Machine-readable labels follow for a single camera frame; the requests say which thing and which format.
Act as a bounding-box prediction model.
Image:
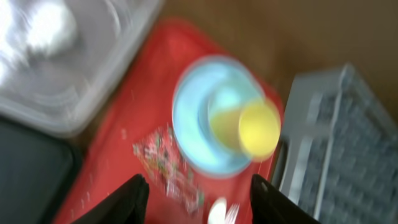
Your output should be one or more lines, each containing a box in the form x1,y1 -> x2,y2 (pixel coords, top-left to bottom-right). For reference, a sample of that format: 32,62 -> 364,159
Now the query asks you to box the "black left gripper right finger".
250,174 -> 320,224

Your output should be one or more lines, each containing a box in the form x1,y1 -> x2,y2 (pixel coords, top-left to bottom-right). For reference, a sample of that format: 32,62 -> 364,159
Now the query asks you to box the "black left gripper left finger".
73,174 -> 150,224

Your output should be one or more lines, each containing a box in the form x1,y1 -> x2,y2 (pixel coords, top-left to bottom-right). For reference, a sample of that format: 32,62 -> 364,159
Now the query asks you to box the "white plastic fork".
224,203 -> 240,224

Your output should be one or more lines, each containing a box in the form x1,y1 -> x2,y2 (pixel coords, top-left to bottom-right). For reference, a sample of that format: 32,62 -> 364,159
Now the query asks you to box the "white plastic spoon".
207,197 -> 227,224

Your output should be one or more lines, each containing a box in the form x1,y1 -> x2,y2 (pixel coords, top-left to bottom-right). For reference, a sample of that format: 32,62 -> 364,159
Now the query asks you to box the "red strawberry candy wrapper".
132,124 -> 205,215

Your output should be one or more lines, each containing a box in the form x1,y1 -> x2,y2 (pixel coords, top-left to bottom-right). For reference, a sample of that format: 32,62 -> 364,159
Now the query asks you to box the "white tissue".
1,0 -> 78,82

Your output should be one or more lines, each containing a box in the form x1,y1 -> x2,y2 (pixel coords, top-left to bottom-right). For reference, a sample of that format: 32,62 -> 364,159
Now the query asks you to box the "grey dishwasher rack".
272,64 -> 397,223

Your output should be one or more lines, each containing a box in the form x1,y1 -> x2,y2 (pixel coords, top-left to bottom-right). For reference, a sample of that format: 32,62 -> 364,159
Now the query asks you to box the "black food waste tray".
1,118 -> 83,223

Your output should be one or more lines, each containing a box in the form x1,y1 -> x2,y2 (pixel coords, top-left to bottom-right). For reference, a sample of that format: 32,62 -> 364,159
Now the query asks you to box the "clear plastic waste bin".
1,0 -> 163,136

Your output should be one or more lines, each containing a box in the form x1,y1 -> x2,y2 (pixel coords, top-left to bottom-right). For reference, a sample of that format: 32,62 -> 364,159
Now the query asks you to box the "yellow plastic cup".
209,99 -> 282,161

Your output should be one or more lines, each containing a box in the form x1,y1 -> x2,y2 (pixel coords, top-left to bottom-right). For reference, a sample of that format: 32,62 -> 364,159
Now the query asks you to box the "light blue bowl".
198,81 -> 265,154

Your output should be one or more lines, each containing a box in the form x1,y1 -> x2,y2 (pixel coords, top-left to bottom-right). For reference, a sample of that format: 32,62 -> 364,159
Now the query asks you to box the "red serving tray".
55,19 -> 272,223

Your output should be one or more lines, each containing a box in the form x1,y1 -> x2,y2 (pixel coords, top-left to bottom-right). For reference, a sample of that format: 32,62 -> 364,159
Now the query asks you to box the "light blue plate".
172,55 -> 271,178

